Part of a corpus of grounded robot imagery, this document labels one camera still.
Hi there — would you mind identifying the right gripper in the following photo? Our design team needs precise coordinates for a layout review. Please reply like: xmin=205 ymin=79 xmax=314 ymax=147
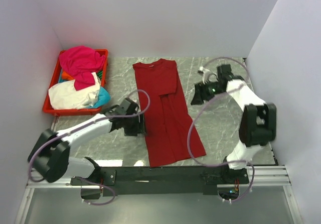
xmin=190 ymin=79 xmax=224 ymax=105

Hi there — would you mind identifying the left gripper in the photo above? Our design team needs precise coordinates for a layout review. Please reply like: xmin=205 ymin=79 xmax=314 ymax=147
xmin=123 ymin=110 xmax=147 ymax=136

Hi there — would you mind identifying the dark red t shirt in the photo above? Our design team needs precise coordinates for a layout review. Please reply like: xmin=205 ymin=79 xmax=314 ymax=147
xmin=133 ymin=59 xmax=206 ymax=167

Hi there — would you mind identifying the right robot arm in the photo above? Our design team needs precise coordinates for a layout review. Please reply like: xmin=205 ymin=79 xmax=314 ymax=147
xmin=191 ymin=64 xmax=277 ymax=183

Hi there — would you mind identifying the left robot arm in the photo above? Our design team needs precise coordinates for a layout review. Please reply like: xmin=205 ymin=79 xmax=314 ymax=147
xmin=28 ymin=98 xmax=147 ymax=185

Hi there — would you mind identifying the turquoise t shirt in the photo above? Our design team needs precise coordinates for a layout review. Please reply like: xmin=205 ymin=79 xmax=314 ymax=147
xmin=87 ymin=86 xmax=111 ymax=108

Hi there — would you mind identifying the black base beam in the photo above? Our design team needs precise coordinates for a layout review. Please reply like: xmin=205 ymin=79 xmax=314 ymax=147
xmin=70 ymin=165 xmax=251 ymax=198

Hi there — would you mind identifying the green t shirt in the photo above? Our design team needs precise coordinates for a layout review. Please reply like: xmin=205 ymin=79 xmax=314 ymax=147
xmin=96 ymin=70 xmax=104 ymax=80

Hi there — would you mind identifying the white t shirt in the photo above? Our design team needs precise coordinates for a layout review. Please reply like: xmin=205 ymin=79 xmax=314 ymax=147
xmin=48 ymin=73 xmax=101 ymax=110

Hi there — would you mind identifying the pink t shirt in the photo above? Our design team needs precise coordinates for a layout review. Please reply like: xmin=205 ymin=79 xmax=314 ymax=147
xmin=59 ymin=46 xmax=107 ymax=91

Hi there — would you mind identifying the orange t shirt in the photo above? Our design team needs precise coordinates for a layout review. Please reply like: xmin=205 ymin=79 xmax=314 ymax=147
xmin=61 ymin=71 xmax=74 ymax=81

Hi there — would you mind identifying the red plastic bin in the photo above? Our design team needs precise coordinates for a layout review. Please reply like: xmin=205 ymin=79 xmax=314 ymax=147
xmin=42 ymin=49 xmax=108 ymax=117

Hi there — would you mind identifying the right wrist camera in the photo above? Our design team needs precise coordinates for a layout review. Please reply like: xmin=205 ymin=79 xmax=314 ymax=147
xmin=198 ymin=66 xmax=216 ymax=84

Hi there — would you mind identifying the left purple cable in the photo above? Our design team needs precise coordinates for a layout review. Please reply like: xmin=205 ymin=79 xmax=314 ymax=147
xmin=28 ymin=89 xmax=151 ymax=206

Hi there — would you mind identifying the purple cable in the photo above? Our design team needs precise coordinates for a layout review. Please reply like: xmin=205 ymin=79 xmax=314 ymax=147
xmin=28 ymin=89 xmax=151 ymax=206
xmin=187 ymin=56 xmax=255 ymax=203

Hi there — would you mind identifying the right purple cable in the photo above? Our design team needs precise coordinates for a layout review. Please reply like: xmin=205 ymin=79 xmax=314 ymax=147
xmin=187 ymin=56 xmax=255 ymax=203

